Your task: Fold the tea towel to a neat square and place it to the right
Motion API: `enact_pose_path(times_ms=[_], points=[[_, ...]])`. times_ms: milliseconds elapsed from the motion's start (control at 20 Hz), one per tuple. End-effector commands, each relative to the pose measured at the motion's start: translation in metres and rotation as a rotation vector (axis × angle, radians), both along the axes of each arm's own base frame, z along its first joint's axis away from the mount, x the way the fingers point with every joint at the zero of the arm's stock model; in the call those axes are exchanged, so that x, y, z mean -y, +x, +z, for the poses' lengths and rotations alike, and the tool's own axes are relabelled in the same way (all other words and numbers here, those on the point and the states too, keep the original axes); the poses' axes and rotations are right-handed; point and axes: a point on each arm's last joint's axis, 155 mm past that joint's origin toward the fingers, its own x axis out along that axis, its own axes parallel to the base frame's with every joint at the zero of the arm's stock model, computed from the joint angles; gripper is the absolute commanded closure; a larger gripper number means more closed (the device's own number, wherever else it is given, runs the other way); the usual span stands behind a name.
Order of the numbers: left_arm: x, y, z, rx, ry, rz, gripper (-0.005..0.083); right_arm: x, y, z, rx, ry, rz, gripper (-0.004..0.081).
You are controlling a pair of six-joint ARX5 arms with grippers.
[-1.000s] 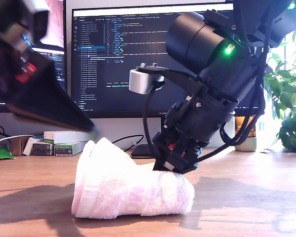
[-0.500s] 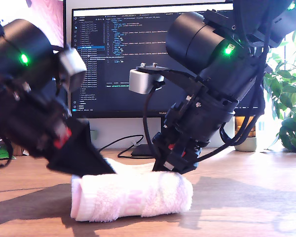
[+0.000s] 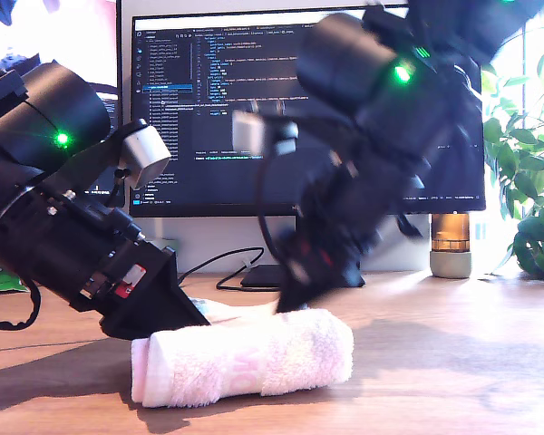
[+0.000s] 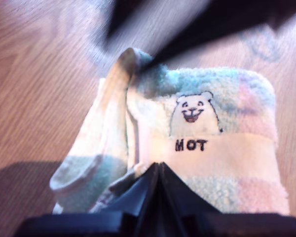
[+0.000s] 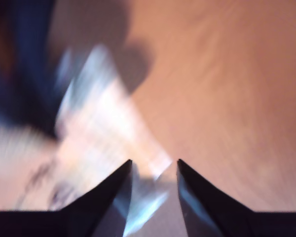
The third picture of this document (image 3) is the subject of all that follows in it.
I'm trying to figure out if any pastel checked fluffy tea towel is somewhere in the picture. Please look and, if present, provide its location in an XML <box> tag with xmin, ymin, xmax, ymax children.
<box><xmin>130</xmin><ymin>297</ymin><xmax>355</xmax><ymax>409</ymax></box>

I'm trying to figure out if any black Huawei monitor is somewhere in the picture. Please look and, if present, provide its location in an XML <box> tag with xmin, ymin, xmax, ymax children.
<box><xmin>129</xmin><ymin>3</ymin><xmax>487</xmax><ymax>218</ymax></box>

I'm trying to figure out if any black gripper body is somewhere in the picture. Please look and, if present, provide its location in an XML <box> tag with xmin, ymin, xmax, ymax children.
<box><xmin>0</xmin><ymin>185</ymin><xmax>169</xmax><ymax>314</ymax></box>
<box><xmin>276</xmin><ymin>156</ymin><xmax>425</xmax><ymax>273</ymax></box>

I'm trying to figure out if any green leafy houseplant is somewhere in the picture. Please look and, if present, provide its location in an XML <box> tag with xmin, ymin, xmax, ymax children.
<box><xmin>479</xmin><ymin>0</ymin><xmax>544</xmax><ymax>285</ymax></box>

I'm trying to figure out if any pale grey wrist camera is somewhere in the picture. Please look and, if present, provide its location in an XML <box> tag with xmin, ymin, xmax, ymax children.
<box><xmin>49</xmin><ymin>118</ymin><xmax>172</xmax><ymax>191</ymax></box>
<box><xmin>231</xmin><ymin>109</ymin><xmax>359</xmax><ymax>158</ymax></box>

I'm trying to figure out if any amber glass lamp grey base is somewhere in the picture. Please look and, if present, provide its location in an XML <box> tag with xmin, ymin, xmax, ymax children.
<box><xmin>429</xmin><ymin>213</ymin><xmax>474</xmax><ymax>280</ymax></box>

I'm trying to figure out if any black monitor stand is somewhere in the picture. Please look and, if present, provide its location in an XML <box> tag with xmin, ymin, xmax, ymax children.
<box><xmin>240</xmin><ymin>264</ymin><xmax>366</xmax><ymax>289</ymax></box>

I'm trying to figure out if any black monitor with terminal windows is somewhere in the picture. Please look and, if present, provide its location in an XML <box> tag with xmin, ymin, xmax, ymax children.
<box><xmin>0</xmin><ymin>0</ymin><xmax>126</xmax><ymax>210</ymax></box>

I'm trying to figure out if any black camera cable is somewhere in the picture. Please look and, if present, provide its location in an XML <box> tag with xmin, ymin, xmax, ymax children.
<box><xmin>256</xmin><ymin>153</ymin><xmax>287</xmax><ymax>262</ymax></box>

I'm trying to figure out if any black USB cable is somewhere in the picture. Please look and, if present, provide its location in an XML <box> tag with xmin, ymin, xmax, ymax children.
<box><xmin>176</xmin><ymin>246</ymin><xmax>267</xmax><ymax>292</ymax></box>

